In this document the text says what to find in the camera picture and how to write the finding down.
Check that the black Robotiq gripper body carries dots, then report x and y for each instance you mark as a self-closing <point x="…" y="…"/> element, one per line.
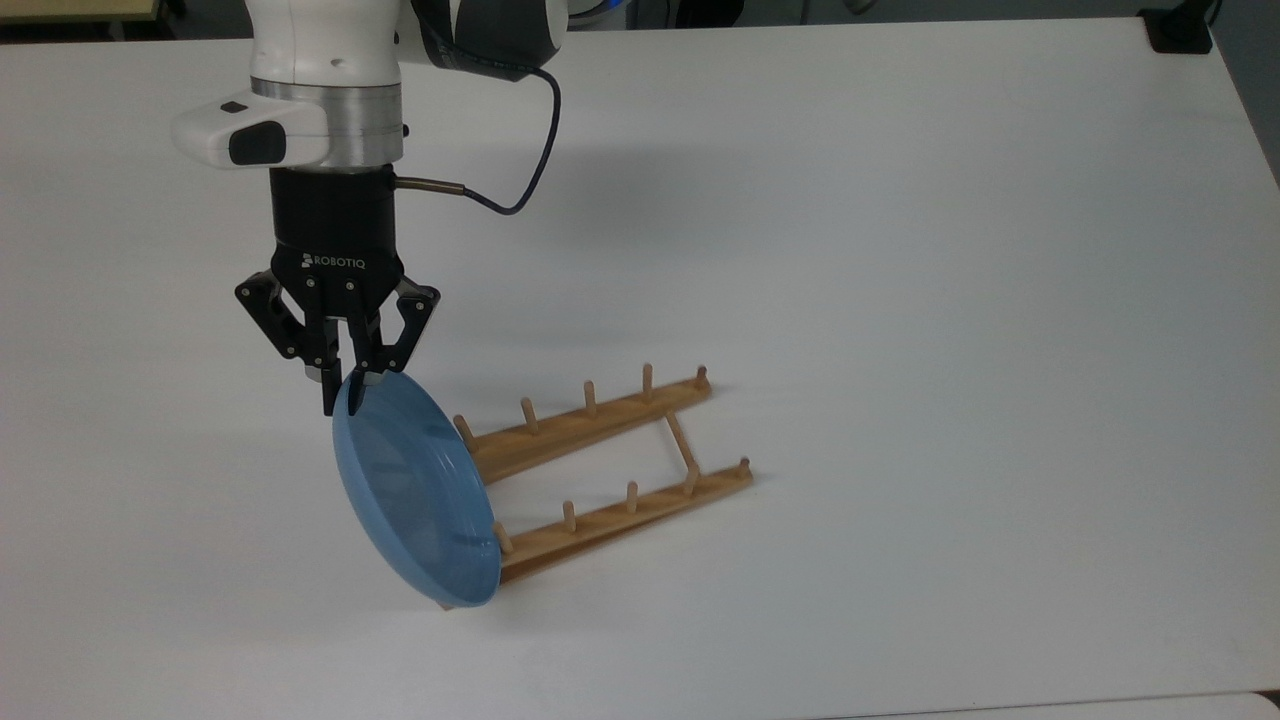
<point x="335" y="225"/>

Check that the black box on table corner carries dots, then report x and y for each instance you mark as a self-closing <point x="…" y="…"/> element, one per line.
<point x="1180" y="32"/>

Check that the blue round plate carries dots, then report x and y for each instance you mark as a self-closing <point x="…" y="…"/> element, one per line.
<point x="420" y="490"/>

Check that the light wooden side table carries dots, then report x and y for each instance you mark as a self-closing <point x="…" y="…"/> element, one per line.
<point x="80" y="9"/>

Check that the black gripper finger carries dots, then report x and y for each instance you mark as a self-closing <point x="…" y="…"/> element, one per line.
<point x="400" y="330"/>
<point x="325" y="350"/>

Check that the wooden peg plate rack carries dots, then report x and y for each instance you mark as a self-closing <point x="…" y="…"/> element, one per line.
<point x="640" y="510"/>

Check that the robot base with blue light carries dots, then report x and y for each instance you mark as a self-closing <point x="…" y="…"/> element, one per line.
<point x="598" y="6"/>

